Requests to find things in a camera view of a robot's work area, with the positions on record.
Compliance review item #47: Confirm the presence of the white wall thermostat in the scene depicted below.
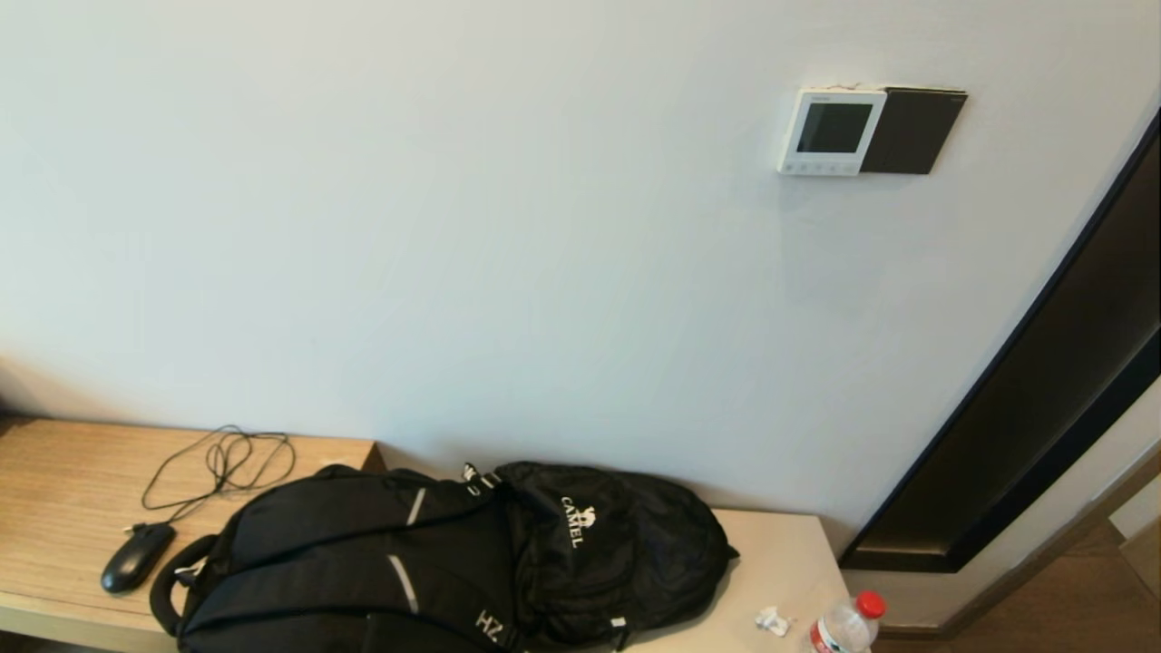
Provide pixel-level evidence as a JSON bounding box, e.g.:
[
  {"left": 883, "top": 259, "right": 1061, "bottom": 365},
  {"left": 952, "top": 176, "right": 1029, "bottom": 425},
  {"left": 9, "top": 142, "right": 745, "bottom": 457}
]
[{"left": 777, "top": 87, "right": 888, "bottom": 177}]

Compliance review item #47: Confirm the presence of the black Camel logo backpack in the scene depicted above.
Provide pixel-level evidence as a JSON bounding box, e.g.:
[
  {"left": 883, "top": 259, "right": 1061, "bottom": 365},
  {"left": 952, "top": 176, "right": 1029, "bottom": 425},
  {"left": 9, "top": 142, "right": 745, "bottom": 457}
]
[{"left": 463, "top": 461, "right": 740, "bottom": 649}]

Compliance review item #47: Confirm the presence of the black backpack with grey stripes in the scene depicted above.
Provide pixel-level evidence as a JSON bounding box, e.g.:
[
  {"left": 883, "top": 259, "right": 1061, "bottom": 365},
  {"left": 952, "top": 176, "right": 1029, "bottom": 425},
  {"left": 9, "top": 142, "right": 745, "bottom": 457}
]
[{"left": 150, "top": 464, "right": 522, "bottom": 653}]

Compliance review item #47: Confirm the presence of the clear bottle with red cap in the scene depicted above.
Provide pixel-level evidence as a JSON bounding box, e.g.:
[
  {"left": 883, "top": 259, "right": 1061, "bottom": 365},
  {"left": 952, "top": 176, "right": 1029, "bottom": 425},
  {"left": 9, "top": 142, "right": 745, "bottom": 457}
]
[{"left": 803, "top": 590, "right": 888, "bottom": 653}]

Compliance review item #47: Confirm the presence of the black computer mouse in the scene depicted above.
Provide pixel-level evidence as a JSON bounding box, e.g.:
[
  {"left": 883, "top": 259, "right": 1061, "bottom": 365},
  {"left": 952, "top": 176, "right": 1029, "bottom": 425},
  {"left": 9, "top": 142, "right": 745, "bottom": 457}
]
[{"left": 100, "top": 521, "right": 177, "bottom": 595}]

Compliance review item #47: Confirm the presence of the light wooden desk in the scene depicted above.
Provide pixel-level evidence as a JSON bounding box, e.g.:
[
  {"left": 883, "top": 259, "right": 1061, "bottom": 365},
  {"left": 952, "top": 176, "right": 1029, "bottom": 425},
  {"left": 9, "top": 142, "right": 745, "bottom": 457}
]
[{"left": 0, "top": 415, "right": 386, "bottom": 653}]

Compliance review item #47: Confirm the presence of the black wall switch panel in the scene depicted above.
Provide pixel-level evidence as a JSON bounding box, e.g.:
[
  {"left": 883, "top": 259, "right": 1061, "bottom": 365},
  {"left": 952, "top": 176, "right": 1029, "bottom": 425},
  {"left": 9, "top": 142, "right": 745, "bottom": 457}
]
[{"left": 859, "top": 87, "right": 969, "bottom": 175}]

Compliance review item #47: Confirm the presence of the black mouse cable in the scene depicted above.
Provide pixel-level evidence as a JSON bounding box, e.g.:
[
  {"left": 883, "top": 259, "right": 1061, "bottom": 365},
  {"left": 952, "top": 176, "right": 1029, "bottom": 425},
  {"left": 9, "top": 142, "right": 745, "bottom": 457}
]
[{"left": 124, "top": 424, "right": 298, "bottom": 534}]

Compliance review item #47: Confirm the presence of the dark brown door frame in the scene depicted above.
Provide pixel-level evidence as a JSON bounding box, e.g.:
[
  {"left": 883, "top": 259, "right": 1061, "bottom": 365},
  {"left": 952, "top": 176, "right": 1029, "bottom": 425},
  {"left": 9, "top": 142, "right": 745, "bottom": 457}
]
[{"left": 839, "top": 109, "right": 1161, "bottom": 574}]

